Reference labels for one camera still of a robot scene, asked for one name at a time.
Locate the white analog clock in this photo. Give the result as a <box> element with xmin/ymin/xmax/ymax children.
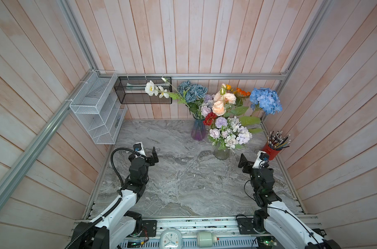
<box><xmin>159</xmin><ymin>228</ymin><xmax>183</xmax><ymax>249</ymax></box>

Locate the white flower stem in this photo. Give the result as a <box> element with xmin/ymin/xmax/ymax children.
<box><xmin>144</xmin><ymin>77</ymin><xmax>188</xmax><ymax>105</ymax></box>

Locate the peach peony stem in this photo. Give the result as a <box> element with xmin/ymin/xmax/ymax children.
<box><xmin>213</xmin><ymin>85</ymin><xmax>249</xmax><ymax>117</ymax></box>
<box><xmin>212</xmin><ymin>100</ymin><xmax>226</xmax><ymax>116</ymax></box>

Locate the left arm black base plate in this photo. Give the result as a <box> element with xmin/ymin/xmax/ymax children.
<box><xmin>128</xmin><ymin>220</ymin><xmax>157</xmax><ymax>238</ymax></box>

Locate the pale green cylinder device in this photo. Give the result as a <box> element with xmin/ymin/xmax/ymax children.
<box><xmin>197</xmin><ymin>231</ymin><xmax>219</xmax><ymax>248</ymax></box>

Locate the blue rose bunch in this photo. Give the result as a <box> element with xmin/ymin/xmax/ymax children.
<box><xmin>177</xmin><ymin>81</ymin><xmax>208</xmax><ymax>117</ymax></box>

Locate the red gerbera stem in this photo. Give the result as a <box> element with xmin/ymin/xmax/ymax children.
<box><xmin>203</xmin><ymin>112</ymin><xmax>218</xmax><ymax>126</ymax></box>

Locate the pastel purple flower bunch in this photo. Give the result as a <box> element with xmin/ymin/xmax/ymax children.
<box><xmin>200</xmin><ymin>94</ymin><xmax>214</xmax><ymax>118</ymax></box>

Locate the clear grey glass vase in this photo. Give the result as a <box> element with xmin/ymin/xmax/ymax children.
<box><xmin>213</xmin><ymin>143</ymin><xmax>230</xmax><ymax>160</ymax></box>

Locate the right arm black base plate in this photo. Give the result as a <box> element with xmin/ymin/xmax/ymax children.
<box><xmin>236</xmin><ymin>215</ymin><xmax>266</xmax><ymax>235</ymax></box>

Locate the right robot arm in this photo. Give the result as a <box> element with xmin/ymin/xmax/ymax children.
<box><xmin>238</xmin><ymin>151</ymin><xmax>340</xmax><ymax>249</ymax></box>

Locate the green circuit board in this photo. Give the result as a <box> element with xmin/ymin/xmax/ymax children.
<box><xmin>257</xmin><ymin>236</ymin><xmax>278</xmax><ymax>249</ymax></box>

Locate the orange gerbera stem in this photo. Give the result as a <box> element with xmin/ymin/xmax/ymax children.
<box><xmin>234</xmin><ymin>88</ymin><xmax>251</xmax><ymax>106</ymax></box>

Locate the blue purple glass vase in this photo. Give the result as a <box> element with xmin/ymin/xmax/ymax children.
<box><xmin>191</xmin><ymin>118</ymin><xmax>207</xmax><ymax>141</ymax></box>

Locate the orange poppy flower bunch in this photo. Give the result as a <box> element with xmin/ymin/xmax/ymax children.
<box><xmin>223</xmin><ymin>84</ymin><xmax>232</xmax><ymax>92</ymax></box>

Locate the black corrugated cable hose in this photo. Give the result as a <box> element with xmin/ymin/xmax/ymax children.
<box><xmin>63</xmin><ymin>147</ymin><xmax>142</xmax><ymax>249</ymax></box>

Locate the black mesh basket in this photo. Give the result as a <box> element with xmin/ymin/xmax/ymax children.
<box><xmin>114</xmin><ymin>76</ymin><xmax>173</xmax><ymax>105</ymax></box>

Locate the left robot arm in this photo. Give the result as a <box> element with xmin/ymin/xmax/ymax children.
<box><xmin>66</xmin><ymin>142</ymin><xmax>159</xmax><ymax>249</ymax></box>

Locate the red pencil cup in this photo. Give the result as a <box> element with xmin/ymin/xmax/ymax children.
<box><xmin>261</xmin><ymin>143</ymin><xmax>280</xmax><ymax>161</ymax></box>

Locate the white wire mesh shelf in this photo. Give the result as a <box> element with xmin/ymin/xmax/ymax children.
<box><xmin>70</xmin><ymin>70</ymin><xmax>127</xmax><ymax>145</ymax></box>

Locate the blue hydrangea stem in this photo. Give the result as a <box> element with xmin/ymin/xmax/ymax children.
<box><xmin>248</xmin><ymin>88</ymin><xmax>283</xmax><ymax>115</ymax></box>

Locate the white lilac flower bunch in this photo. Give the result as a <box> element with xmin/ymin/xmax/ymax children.
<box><xmin>208</xmin><ymin>116</ymin><xmax>253</xmax><ymax>150</ymax></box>

